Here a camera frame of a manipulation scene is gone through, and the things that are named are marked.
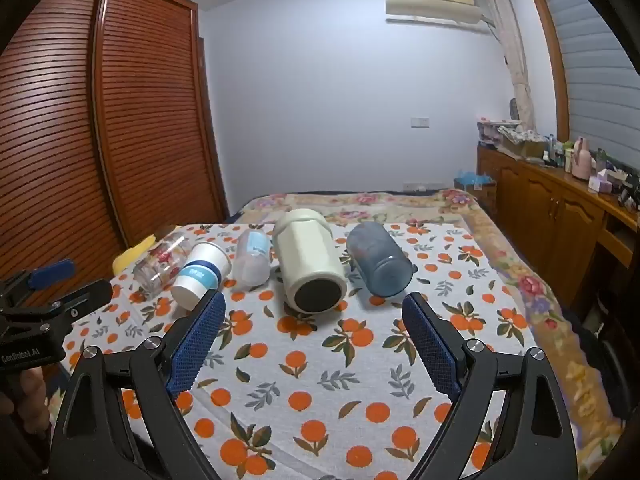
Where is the floral blanket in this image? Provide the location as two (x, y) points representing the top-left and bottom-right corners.
(225, 189), (628, 480)

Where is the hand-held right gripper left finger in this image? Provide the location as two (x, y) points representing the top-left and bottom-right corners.
(47, 290), (227, 480)

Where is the blue plastic bag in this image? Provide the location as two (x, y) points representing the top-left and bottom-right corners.
(453, 170), (497, 192)

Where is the clear glass cup floral print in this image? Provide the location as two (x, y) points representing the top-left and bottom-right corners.
(133, 233), (194, 294)

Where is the person's left hand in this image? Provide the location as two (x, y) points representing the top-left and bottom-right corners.
(0, 367), (52, 436)

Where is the blue translucent cup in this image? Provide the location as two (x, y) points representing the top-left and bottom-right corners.
(346, 222), (415, 298)

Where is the pink bottle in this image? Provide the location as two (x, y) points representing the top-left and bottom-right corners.
(571, 137), (594, 180)

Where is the patterned curtain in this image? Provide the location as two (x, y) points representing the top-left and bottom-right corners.
(479, 0), (537, 133)

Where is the brown louvered wardrobe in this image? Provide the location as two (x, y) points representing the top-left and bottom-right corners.
(0, 0), (231, 311)

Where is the cardboard box with patterned cloth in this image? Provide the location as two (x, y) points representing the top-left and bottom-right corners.
(477, 117), (550, 162)

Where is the cream faceted tumbler cup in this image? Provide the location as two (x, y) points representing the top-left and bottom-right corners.
(272, 208), (349, 314)

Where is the wooden sideboard cabinet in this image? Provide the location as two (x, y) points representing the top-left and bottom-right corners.
(476, 145), (640, 321)

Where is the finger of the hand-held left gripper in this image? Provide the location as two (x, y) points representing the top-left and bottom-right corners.
(47, 280), (114, 322)
(0, 259), (77, 306)

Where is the clear plastic bottle blue label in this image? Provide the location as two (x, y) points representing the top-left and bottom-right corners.
(232, 228), (274, 290)

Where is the white air conditioner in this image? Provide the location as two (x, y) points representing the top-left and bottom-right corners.
(384, 0), (493, 36)

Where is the grey window blind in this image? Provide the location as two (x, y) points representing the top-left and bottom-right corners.
(530, 0), (640, 173)

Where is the orange fruit print cloth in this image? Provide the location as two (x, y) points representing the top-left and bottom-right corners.
(47, 220), (545, 480)

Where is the yellow cloth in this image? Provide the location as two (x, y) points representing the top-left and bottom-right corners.
(112, 234), (159, 276)

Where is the white paper cup blue band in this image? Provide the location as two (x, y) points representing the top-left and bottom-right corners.
(170, 241), (232, 311)

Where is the dark object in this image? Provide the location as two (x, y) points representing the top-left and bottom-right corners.
(570, 305), (633, 416)

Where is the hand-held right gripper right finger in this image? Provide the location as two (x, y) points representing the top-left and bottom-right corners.
(401, 291), (581, 480)

